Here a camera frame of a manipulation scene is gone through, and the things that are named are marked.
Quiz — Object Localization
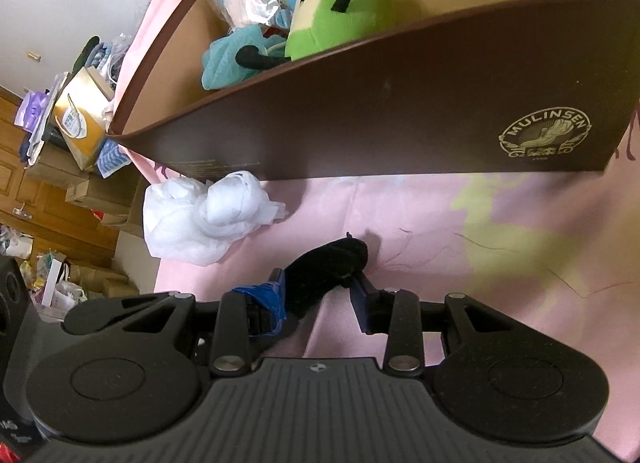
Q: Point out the black cloth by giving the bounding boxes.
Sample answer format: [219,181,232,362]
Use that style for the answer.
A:
[282,235,369,334]

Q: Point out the teal bath mesh sponge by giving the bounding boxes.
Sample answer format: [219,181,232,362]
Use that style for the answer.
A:
[201,25,286,90]

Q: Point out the green avocado plush toy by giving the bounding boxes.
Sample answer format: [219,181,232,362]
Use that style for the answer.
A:
[235,0,395,71]

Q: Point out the pink deer print tablecloth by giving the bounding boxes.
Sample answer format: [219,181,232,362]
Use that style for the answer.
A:
[132,100,639,460]

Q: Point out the blue patterned cloth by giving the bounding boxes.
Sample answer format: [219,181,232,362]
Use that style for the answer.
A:
[96,139,131,179]

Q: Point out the wooden door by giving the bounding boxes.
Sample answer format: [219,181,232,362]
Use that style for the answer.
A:
[1,99,118,267]

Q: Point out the black speaker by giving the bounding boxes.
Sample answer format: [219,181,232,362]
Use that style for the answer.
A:
[0,256,32,374]

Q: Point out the yellow paper bag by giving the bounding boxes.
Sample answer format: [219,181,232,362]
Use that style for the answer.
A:
[53,66,114,171]

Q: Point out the brown cardboard box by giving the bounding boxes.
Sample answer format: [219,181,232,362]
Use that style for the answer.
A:
[110,0,639,180]

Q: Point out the purple white paper pile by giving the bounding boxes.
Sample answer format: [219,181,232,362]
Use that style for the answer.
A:
[14,72,68,166]

